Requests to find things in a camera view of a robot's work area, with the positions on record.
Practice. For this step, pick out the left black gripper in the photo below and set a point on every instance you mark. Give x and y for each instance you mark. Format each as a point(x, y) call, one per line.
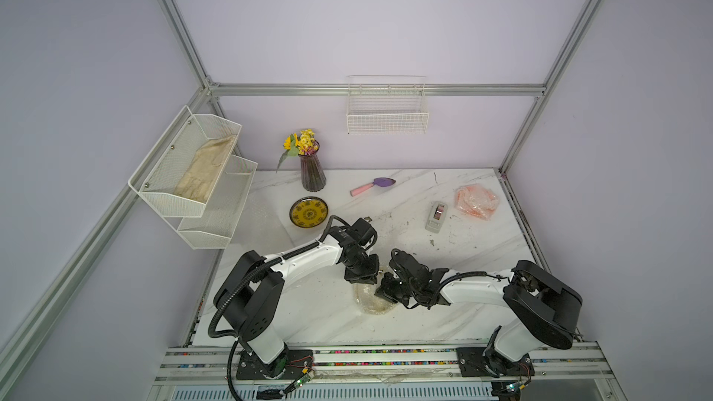
point(369, 277)

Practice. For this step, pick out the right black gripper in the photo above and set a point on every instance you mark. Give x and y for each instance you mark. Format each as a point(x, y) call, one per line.
point(382, 290)

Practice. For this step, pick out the cream yellow plate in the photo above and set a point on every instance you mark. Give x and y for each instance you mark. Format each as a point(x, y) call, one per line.
point(373, 298)

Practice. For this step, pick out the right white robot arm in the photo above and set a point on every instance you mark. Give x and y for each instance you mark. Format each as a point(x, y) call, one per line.
point(546, 310)

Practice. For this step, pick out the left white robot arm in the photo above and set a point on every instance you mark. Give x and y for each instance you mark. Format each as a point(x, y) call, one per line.
point(247, 301)

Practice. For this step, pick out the grey tape dispenser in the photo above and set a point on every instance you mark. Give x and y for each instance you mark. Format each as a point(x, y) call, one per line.
point(436, 217)

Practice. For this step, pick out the dark yellow patterned plate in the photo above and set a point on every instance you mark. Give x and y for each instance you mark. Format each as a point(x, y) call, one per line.
point(309, 212)

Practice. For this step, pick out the pink purple scoop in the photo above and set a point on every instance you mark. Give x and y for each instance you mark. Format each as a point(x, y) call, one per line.
point(381, 182)

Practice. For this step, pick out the dark glass vase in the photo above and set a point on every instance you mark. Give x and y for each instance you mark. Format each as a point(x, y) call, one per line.
point(312, 174)

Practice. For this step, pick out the yellow flower bouquet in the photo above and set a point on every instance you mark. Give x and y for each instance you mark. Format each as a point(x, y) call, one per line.
point(302, 144)

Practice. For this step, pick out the white mesh lower shelf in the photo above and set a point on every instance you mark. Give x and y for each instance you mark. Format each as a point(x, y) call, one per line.
point(216, 227)

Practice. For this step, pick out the white mesh shelf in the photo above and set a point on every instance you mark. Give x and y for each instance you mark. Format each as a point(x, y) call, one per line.
point(216, 227)
point(157, 177)

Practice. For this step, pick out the beige folded cloth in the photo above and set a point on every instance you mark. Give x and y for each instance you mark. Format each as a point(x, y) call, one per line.
point(199, 180)

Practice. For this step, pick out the white mesh upper shelf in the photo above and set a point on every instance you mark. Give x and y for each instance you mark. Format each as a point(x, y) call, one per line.
point(157, 177)

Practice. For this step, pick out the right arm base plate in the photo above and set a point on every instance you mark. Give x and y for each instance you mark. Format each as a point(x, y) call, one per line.
point(482, 362)

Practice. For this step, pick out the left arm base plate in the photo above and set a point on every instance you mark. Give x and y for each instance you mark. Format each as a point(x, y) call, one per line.
point(273, 365)

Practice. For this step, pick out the white wire wall basket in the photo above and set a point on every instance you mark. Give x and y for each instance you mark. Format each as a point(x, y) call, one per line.
point(386, 105)

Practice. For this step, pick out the aluminium mounting rail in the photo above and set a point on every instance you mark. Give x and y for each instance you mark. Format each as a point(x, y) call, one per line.
point(395, 363)

